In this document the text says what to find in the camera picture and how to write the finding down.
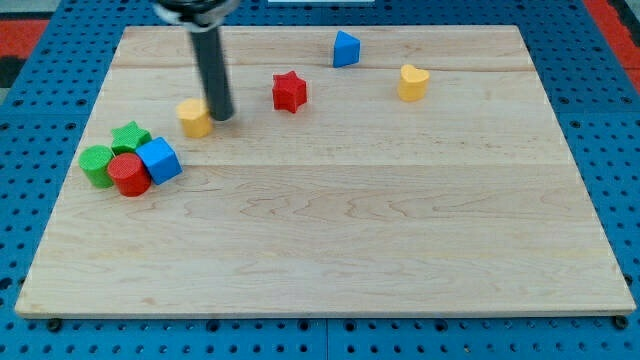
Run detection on silver rod mount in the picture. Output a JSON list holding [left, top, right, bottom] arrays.
[[153, 0, 240, 28]]

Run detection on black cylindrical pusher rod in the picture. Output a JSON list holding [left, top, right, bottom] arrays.
[[190, 27, 235, 121]]

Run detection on red star block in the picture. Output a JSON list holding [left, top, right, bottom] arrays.
[[272, 71, 307, 113]]

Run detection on blue cube block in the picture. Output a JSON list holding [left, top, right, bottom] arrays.
[[135, 137, 183, 185]]

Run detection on green star block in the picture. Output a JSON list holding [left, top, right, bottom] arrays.
[[111, 121, 152, 155]]

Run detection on yellow hexagon block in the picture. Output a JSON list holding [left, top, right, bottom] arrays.
[[176, 98, 213, 138]]

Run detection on blue triangular prism block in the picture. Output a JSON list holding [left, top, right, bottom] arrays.
[[332, 30, 361, 68]]

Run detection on red cylinder block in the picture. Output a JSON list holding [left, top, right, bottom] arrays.
[[107, 153, 151, 197]]

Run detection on green cylinder block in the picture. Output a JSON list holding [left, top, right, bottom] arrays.
[[78, 145, 114, 188]]

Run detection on yellow heart block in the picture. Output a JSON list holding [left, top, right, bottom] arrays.
[[397, 64, 430, 102]]

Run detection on wooden board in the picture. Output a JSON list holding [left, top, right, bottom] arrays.
[[15, 25, 636, 319]]

